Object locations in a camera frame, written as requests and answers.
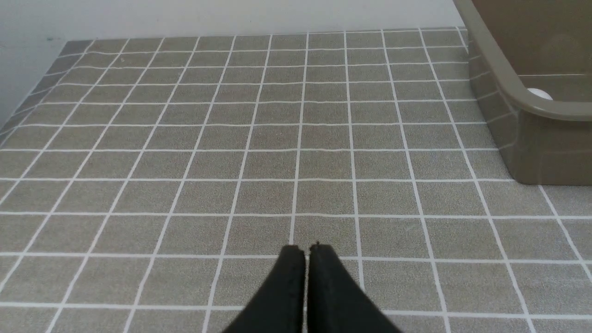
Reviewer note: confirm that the grey checkered table cloth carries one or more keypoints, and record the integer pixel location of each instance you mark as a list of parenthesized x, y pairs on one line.
[(148, 184)]

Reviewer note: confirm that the white ping-pong ball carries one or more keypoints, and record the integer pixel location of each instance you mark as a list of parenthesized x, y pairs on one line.
[(540, 93)]

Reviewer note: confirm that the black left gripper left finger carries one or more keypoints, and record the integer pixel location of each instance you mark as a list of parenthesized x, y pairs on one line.
[(278, 305)]

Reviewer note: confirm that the olive green plastic bin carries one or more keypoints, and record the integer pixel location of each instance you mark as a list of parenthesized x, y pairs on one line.
[(530, 71)]

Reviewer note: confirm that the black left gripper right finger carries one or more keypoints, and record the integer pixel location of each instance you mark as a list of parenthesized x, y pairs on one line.
[(335, 303)]

